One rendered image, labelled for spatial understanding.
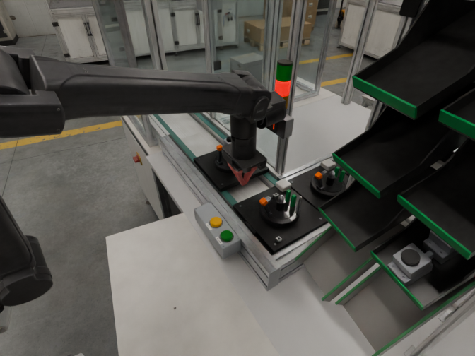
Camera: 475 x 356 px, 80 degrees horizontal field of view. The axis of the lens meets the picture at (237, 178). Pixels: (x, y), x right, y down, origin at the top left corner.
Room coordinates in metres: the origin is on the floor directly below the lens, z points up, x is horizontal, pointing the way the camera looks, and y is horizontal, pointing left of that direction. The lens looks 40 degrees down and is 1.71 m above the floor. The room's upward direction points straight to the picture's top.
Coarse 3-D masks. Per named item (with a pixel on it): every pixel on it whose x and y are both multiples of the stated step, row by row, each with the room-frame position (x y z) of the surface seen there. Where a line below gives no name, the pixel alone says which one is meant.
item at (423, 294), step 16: (416, 224) 0.39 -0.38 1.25; (400, 240) 0.37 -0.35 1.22; (416, 240) 0.37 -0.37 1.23; (384, 256) 0.35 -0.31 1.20; (432, 272) 0.30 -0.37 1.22; (448, 272) 0.29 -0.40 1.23; (464, 272) 0.29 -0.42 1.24; (416, 288) 0.28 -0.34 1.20; (432, 288) 0.27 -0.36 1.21; (448, 288) 0.26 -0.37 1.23; (416, 304) 0.25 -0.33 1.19
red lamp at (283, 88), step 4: (276, 80) 0.91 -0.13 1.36; (276, 84) 0.90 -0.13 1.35; (280, 84) 0.89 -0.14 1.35; (284, 84) 0.89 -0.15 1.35; (288, 84) 0.90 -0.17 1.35; (276, 88) 0.90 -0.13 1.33; (280, 88) 0.89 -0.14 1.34; (284, 88) 0.89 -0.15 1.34; (288, 88) 0.90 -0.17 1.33; (276, 92) 0.90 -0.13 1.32; (280, 92) 0.89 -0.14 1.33; (284, 92) 0.89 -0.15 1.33; (288, 92) 0.90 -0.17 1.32; (284, 96) 0.89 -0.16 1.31
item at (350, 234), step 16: (416, 176) 0.51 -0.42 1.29; (352, 192) 0.51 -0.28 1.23; (368, 192) 0.50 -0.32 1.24; (400, 192) 0.48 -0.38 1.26; (320, 208) 0.48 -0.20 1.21; (336, 208) 0.48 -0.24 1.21; (352, 208) 0.47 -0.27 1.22; (368, 208) 0.46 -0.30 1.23; (384, 208) 0.45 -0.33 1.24; (400, 208) 0.44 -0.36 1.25; (336, 224) 0.44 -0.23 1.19; (352, 224) 0.43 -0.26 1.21; (368, 224) 0.42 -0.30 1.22; (384, 224) 0.41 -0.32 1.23; (352, 240) 0.39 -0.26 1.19; (368, 240) 0.38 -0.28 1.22
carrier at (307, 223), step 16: (272, 192) 0.79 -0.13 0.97; (288, 192) 0.72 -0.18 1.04; (240, 208) 0.71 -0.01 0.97; (256, 208) 0.71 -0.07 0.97; (272, 208) 0.69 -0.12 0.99; (288, 208) 0.69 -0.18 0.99; (304, 208) 0.71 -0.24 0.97; (256, 224) 0.63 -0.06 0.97; (272, 224) 0.63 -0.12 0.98; (288, 224) 0.62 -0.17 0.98; (304, 224) 0.63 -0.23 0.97; (320, 224) 0.63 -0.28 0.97; (272, 240) 0.57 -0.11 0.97; (288, 240) 0.57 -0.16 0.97
